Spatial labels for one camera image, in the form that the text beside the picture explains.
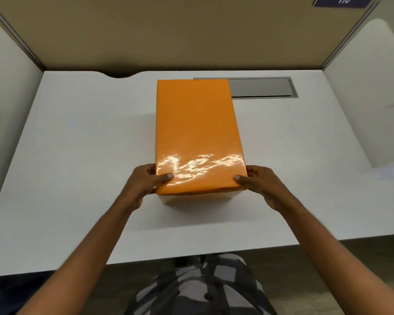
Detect person's right hand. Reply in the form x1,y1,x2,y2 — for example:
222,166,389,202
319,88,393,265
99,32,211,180
233,165,299,214

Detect orange box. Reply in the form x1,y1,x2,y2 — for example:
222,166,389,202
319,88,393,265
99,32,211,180
155,79,248,205

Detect dark blue label sign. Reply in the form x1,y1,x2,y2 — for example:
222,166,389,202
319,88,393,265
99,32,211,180
313,0,376,9

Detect person's left forearm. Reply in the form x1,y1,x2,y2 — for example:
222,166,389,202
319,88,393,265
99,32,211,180
18,197,139,315

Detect checkered shirt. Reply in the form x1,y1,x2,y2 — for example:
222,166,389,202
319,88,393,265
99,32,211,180
124,253,278,315

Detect grey metal cable hatch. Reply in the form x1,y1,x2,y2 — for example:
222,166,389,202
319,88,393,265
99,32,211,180
193,77,299,100

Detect beige desk divider panel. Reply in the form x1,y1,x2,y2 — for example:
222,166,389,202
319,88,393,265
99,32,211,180
0,0,386,74

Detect white side partition panel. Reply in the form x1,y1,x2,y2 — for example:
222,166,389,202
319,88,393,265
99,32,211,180
322,3,394,168
0,13,44,193

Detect white paper sheets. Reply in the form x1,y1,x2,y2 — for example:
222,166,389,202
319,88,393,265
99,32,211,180
372,159,394,181

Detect person's left hand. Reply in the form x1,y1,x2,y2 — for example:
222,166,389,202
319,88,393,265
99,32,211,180
118,163,174,212

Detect person's right forearm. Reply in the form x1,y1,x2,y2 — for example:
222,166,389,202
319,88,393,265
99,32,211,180
277,200,394,315

